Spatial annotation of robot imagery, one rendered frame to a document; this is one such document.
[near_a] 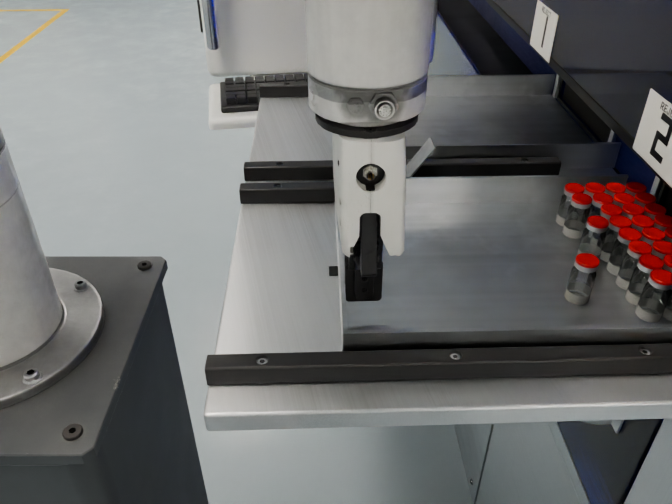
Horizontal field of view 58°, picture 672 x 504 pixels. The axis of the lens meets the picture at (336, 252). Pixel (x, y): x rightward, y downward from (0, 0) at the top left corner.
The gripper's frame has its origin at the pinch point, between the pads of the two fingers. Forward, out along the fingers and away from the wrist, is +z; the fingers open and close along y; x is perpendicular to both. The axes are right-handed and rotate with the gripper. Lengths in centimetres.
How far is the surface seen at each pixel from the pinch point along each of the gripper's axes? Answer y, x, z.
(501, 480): 20, -27, 61
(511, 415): -11.0, -10.9, 5.5
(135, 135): 236, 93, 91
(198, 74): 323, 75, 92
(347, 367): -8.1, 1.8, 2.6
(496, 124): 41.8, -22.9, 4.4
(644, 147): 9.1, -26.9, -7.4
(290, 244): 11.8, 6.9, 4.3
